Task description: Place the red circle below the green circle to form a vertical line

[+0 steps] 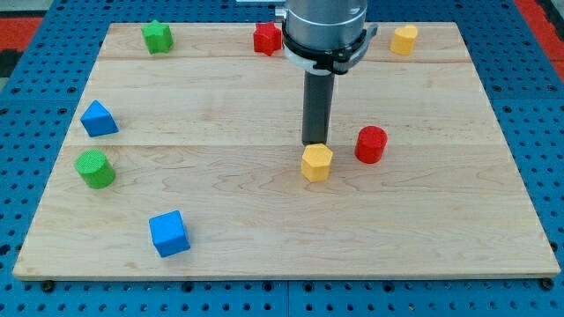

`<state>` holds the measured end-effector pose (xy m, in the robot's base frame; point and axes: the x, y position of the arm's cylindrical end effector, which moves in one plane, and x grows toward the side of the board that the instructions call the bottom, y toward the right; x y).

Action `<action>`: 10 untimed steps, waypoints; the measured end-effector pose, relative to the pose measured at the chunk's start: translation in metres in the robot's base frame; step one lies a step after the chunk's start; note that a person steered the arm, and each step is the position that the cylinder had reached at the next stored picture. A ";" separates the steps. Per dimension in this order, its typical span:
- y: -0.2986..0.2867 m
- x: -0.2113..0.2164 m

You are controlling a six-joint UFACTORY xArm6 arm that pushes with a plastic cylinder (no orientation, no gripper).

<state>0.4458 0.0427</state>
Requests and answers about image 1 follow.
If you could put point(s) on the blue triangle block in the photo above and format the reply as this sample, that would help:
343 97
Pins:
98 121

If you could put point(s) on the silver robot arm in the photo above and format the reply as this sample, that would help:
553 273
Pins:
326 37

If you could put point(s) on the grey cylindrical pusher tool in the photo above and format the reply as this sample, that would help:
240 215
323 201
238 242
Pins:
317 98

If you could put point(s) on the blue cube block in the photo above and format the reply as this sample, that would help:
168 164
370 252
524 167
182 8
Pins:
168 233

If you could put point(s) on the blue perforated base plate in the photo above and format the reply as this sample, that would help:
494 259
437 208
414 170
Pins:
49 76

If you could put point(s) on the wooden board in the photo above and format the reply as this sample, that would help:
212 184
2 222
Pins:
213 129

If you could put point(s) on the green star block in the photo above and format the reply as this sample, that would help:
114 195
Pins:
158 37

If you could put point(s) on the red cylinder block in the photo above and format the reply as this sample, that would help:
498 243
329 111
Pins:
370 145

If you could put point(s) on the red star block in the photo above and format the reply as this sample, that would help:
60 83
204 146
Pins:
267 38

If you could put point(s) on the yellow hexagon block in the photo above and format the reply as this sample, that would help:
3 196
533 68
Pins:
316 162

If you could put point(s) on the yellow heart block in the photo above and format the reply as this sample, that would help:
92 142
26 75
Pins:
403 40

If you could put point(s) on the green cylinder block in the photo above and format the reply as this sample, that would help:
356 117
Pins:
95 169

